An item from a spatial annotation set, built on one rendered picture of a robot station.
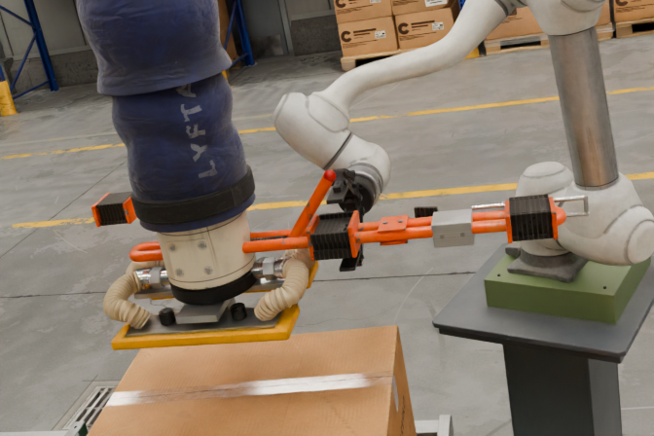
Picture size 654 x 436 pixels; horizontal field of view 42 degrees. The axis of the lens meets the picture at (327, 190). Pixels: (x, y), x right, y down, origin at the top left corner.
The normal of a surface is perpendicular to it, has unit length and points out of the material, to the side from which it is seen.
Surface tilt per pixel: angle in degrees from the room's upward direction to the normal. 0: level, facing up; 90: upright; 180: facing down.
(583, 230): 94
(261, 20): 90
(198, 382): 0
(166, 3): 78
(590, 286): 1
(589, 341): 0
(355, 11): 91
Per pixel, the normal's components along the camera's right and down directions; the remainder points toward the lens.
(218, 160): 0.61, -0.04
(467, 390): -0.18, -0.92
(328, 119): 0.29, -0.14
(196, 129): 0.48, 0.46
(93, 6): -0.54, 0.10
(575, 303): -0.54, 0.38
